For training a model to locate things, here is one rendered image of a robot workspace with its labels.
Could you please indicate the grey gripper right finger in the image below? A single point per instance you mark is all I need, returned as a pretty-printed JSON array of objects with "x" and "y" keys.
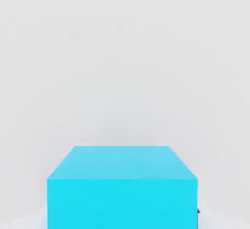
[{"x": 198, "y": 211}]

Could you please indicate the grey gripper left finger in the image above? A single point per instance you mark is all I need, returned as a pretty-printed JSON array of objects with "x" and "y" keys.
[{"x": 43, "y": 221}]

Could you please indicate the small cyan cube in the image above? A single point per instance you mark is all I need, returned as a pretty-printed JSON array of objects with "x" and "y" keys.
[{"x": 122, "y": 197}]

